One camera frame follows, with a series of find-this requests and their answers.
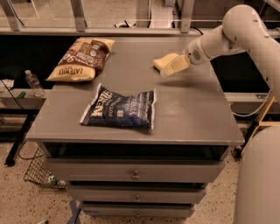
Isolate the black side table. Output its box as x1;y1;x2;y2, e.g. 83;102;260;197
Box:
0;88;46;167

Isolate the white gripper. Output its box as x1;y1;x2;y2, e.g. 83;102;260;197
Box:
160;37;209;77

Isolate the bottom grey drawer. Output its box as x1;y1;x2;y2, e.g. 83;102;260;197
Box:
81;204;194;218

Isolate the top grey drawer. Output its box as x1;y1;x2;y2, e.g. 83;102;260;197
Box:
45;158;225;183

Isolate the blue chip bag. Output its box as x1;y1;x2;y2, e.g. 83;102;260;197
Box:
80;84;157;130

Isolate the black power cable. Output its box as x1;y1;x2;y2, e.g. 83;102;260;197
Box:
191;26;205;37

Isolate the metal window rail frame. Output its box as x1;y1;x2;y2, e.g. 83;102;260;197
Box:
0;0;280;38

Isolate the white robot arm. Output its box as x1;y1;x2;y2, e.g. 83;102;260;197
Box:
160;4;280;101

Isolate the black wire basket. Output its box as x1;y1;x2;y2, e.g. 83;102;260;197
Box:
23;145;67;190

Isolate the clear plastic water bottle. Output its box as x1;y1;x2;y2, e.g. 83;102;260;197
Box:
24;70;45;98

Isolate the brown yellow chip bag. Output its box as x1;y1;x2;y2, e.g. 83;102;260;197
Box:
47;38;115;82

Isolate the grey drawer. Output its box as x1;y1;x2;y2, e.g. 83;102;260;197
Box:
81;204;194;218
67;185;206;204
45;158;225;183

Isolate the yellow sponge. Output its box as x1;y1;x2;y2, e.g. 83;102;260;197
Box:
153;53;179;71

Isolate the grey drawer cabinet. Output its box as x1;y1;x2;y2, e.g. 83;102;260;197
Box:
28;37;243;217

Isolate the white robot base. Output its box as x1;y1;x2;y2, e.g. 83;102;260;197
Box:
233;127;280;224

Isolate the middle grey drawer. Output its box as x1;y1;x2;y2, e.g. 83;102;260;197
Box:
67;185;206;204

